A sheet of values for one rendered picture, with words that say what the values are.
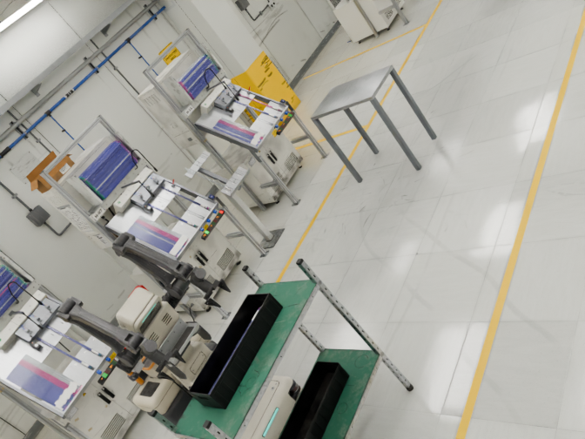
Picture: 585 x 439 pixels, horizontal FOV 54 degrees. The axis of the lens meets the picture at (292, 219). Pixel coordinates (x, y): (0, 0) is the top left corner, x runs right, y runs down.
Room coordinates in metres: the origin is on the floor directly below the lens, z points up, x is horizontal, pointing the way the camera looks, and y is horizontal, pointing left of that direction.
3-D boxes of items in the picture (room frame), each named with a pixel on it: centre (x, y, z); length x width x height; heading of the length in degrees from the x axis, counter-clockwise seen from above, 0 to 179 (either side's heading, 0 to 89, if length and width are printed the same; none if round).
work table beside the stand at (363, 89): (4.68, -1.08, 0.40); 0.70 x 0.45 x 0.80; 36
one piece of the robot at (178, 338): (2.73, 0.89, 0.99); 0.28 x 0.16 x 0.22; 128
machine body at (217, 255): (5.21, 1.08, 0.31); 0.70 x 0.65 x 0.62; 128
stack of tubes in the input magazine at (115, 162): (5.15, 0.96, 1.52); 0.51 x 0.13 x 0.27; 128
